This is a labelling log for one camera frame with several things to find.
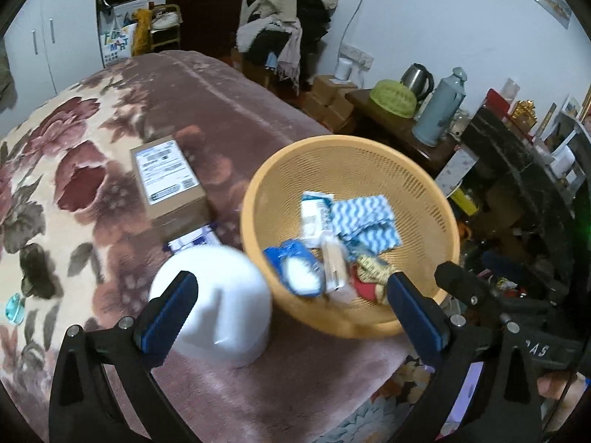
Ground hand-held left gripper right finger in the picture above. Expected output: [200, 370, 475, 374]
[386, 271, 543, 443]

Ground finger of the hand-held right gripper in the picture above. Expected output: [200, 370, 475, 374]
[434, 261, 509, 321]

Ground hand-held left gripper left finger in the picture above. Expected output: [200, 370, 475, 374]
[48, 270, 200, 443]

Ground red makeup sponge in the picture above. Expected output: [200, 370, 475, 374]
[351, 268, 389, 306]

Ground cotton swab packet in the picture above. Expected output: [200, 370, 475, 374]
[321, 235, 358, 305]

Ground blue white striped cloth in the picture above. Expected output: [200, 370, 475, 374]
[331, 195, 402, 254]

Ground orange plastic basket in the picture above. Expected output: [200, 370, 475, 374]
[241, 135, 461, 339]

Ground blue wet wipes packet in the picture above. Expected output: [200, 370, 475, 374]
[263, 239, 326, 297]

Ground white blue medical packet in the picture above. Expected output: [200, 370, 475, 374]
[299, 191, 335, 241]

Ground person's right hand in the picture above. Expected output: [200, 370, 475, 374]
[538, 371, 589, 407]

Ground white plastic jug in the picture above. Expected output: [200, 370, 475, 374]
[148, 245, 272, 369]

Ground floral bed sheet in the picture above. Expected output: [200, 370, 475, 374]
[342, 355, 462, 443]

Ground yellow box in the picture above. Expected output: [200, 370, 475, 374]
[450, 187, 478, 215]

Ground floral patterned panel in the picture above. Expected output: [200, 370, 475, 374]
[434, 148, 481, 195]

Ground black marble shelf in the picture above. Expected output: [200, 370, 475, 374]
[462, 106, 578, 287]

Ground brown cardboard box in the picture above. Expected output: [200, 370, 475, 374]
[129, 137, 214, 241]

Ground blue foil packet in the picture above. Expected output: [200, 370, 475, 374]
[6, 293, 27, 324]

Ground white mug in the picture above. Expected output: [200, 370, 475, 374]
[549, 144, 577, 180]

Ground wooden side table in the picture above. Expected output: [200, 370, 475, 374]
[345, 87, 462, 176]

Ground grey blue thermos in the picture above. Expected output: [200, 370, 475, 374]
[412, 67, 467, 147]

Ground gold ornament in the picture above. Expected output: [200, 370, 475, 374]
[510, 99, 539, 132]

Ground red box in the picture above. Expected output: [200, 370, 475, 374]
[485, 89, 518, 116]

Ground green plastic colander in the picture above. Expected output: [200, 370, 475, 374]
[369, 79, 420, 118]

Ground steel kettle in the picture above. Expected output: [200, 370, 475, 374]
[399, 62, 435, 102]

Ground stack of small cardboard boxes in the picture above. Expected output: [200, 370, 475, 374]
[305, 74, 358, 134]

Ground printed shopping bag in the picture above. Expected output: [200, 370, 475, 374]
[100, 25, 134, 68]

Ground small shoe rack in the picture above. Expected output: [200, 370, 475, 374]
[150, 4, 183, 54]

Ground yellow cloth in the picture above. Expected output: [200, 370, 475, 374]
[131, 8, 153, 56]

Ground olive green jacket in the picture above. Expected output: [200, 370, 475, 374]
[0, 39, 17, 107]

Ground dark wooden door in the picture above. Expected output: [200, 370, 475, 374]
[166, 0, 250, 56]

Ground white wardrobe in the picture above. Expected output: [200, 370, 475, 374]
[0, 0, 105, 102]

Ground pile of clothes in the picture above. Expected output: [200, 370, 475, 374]
[236, 0, 340, 93]

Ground wall power strip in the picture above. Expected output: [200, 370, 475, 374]
[339, 44, 374, 68]

